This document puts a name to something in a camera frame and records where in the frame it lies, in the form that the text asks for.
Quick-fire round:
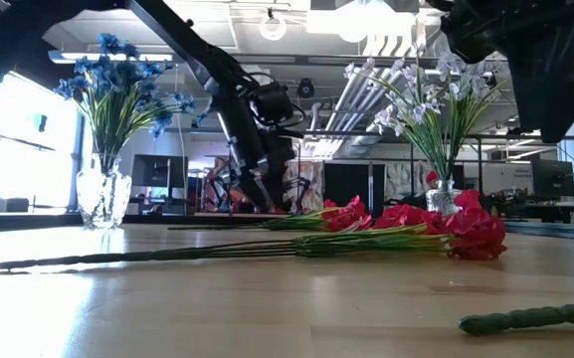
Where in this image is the white artificial flower bunch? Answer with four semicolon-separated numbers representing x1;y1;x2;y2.
343;42;447;183
430;49;510;183

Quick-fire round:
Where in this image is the colourful patterned backdrop cloth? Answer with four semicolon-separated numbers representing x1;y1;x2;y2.
201;156;325;213

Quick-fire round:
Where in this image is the thick green flower stem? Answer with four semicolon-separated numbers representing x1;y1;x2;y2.
458;301;574;337

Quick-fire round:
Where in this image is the black background panel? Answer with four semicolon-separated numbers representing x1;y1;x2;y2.
323;162;386;208

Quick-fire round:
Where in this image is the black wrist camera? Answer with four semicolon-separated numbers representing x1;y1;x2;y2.
249;82;307;140

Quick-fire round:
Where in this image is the large clear glass vase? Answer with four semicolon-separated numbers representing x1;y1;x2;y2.
76;152;133;231

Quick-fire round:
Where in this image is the black cluttered desk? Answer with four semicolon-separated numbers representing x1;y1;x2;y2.
484;188;574;225

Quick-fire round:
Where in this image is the black computer monitor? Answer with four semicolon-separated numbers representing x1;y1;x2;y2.
531;158;574;198
131;153;189;189

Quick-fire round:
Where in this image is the black table edge rail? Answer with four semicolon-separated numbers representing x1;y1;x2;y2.
0;211;574;244

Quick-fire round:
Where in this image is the long overhead frame beam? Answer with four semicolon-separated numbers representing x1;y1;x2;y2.
48;49;516;71

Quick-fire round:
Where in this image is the black round ceiling camera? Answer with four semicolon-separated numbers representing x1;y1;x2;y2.
295;78;316;99

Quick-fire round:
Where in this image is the small clear glass vase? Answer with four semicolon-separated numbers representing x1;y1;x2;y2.
425;179;463;216

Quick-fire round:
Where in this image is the black metal background rig frame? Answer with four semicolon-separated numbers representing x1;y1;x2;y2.
162;126;574;218

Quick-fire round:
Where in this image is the round white ceiling lamp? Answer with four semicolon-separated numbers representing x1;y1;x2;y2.
259;9;287;42

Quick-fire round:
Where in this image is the bright window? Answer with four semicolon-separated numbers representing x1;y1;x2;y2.
0;72;80;211

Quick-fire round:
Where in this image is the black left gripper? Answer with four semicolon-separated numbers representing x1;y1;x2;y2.
209;74;297;213

